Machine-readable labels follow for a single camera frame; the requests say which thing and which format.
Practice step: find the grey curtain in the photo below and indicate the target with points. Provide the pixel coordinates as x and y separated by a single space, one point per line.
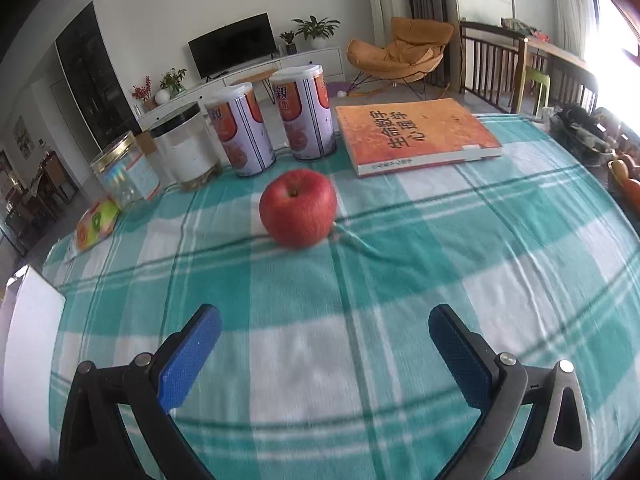
425 5

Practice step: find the white tv cabinet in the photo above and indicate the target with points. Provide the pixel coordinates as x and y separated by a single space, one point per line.
310 62

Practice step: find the wooden dining chair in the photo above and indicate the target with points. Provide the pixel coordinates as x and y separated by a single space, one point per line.
57 177

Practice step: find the red apple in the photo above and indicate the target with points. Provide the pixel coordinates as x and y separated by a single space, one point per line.
297 210

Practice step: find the clear jar with black lid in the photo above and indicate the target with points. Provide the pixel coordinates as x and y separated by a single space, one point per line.
187 150

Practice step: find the large potted plant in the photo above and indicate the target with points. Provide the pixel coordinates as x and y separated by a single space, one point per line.
315 30

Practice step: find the red and white can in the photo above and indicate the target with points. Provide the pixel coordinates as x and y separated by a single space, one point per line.
242 132
305 115

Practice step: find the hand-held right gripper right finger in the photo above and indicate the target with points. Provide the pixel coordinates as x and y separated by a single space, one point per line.
460 360

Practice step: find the plant in white vase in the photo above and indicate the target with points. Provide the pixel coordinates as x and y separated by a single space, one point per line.
170 85

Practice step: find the orange lounge chair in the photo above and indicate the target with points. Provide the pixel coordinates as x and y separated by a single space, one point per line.
400 55

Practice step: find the black basket of items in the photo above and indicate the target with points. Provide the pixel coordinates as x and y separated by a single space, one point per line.
582 135

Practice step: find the small potted plant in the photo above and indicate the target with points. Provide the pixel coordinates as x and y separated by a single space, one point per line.
288 42

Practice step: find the black television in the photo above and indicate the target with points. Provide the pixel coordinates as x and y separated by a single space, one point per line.
232 45

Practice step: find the white standing air conditioner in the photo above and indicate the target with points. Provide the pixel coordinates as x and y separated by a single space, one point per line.
482 15

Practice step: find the black glass cabinet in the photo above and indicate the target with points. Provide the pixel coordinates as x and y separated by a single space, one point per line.
95 70

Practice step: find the light curtain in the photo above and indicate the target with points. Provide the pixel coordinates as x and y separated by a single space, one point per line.
385 0

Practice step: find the wooden desk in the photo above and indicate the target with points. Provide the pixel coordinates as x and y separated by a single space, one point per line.
555 52

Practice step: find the green checked tablecloth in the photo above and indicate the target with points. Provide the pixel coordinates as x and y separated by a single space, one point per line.
400 270

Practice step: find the red flower arrangement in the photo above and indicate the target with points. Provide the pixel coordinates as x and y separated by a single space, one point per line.
141 92

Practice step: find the wall picture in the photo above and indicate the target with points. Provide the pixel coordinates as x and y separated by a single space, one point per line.
23 136

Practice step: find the green stool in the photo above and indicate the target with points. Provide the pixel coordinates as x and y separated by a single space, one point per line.
532 85

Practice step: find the round wooden side table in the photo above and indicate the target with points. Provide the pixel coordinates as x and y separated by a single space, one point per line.
257 77

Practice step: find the fruit printed packet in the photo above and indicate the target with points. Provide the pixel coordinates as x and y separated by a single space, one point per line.
97 224

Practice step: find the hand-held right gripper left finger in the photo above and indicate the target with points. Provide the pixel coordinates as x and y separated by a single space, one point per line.
190 360

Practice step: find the orange book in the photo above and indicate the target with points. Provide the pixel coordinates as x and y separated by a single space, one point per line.
415 135

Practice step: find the clear jar with gold lid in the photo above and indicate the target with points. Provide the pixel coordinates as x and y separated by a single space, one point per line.
125 172

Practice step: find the white board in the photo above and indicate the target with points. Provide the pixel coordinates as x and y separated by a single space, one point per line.
32 360

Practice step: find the bowl of assorted fruit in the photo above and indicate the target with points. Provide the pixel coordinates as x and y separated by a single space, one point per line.
627 180

